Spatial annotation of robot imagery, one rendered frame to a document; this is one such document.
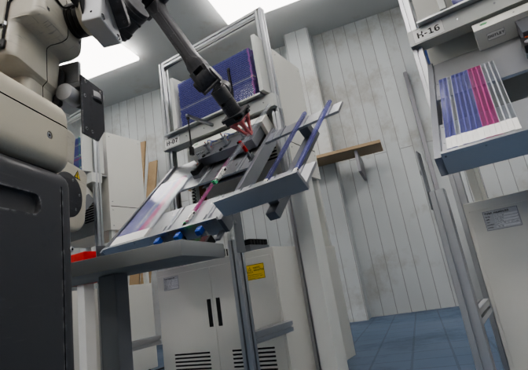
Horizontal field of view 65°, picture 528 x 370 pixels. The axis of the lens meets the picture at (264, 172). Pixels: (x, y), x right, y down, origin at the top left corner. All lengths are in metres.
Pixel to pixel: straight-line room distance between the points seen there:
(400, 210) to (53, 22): 4.06
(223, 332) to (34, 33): 1.37
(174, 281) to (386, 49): 3.94
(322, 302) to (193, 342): 0.86
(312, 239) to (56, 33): 0.93
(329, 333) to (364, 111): 3.84
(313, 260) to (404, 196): 3.40
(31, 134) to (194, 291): 1.46
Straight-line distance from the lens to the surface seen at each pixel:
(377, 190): 4.74
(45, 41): 1.17
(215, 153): 2.05
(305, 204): 1.39
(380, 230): 4.68
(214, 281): 1.95
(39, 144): 0.71
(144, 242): 1.80
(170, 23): 1.56
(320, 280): 1.37
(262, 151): 1.90
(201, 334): 2.03
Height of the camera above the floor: 0.46
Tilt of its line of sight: 16 degrees up
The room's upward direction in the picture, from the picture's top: 9 degrees counter-clockwise
